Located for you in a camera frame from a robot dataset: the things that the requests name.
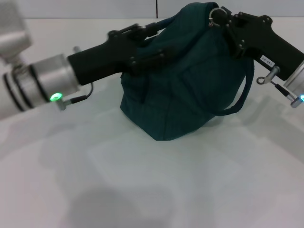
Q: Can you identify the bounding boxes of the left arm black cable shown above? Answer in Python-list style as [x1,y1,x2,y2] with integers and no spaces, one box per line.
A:
[56,83,94,112]

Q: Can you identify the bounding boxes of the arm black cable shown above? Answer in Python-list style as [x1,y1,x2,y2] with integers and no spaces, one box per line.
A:
[56,83,94,112]
[271,80,304,108]

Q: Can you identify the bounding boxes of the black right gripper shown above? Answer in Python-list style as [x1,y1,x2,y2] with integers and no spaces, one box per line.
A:
[212,8,304,81]

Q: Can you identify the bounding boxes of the dark teal insulated bag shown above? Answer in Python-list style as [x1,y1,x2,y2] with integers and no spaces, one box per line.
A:
[119,1,257,141]

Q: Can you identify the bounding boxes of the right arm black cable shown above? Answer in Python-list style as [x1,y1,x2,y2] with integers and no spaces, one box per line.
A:
[271,80,304,108]

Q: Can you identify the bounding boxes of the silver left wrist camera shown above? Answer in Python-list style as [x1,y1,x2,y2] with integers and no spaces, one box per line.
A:
[0,0,33,64]

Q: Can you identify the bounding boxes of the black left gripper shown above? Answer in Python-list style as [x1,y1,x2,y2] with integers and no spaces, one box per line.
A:
[67,21,167,86]

